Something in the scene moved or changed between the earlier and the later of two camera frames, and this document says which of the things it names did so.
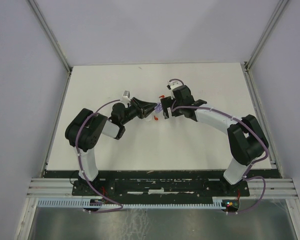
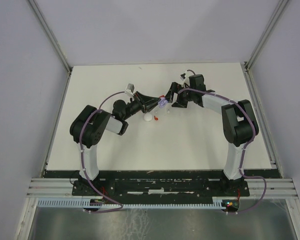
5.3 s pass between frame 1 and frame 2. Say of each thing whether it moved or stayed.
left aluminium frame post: stayed
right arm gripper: moved
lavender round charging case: moved
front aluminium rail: stayed
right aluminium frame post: stayed
